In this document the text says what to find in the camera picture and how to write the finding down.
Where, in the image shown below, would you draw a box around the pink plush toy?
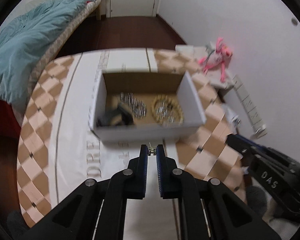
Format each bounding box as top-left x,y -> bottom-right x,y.
199,37 -> 234,83

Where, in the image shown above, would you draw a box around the light blue blanket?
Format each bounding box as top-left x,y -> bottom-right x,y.
0,0 -> 107,105

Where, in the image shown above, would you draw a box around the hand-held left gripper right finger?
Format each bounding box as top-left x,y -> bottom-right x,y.
156,144 -> 282,240

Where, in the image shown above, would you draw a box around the wooden bead bracelet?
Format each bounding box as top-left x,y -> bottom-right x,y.
152,94 -> 184,127

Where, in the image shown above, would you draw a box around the person's dark fuzzy pants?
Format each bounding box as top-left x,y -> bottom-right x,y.
7,185 -> 269,235

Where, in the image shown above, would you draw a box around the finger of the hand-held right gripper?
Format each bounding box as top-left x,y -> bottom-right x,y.
226,134 -> 259,162
237,135 -> 274,155

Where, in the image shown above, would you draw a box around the silver chain bracelet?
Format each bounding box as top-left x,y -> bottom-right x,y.
119,92 -> 147,118

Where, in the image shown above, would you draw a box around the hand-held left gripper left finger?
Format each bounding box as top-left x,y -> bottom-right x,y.
22,144 -> 149,240

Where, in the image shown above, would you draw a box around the white plastic bag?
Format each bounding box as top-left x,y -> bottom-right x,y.
222,102 -> 242,130

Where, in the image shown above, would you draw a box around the checkered printed tablecloth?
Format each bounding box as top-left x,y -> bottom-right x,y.
16,46 -> 248,228

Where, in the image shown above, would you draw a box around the white power strip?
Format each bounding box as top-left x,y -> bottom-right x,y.
234,76 -> 267,133

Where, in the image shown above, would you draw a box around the black fitness band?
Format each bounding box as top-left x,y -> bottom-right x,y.
97,105 -> 135,127

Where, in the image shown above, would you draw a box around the white cardboard box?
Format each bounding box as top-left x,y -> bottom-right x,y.
88,70 -> 207,143

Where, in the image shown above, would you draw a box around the white charger plug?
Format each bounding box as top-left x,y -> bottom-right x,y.
252,127 -> 268,138

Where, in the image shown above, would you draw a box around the red bed base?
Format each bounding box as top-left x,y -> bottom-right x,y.
0,97 -> 23,137

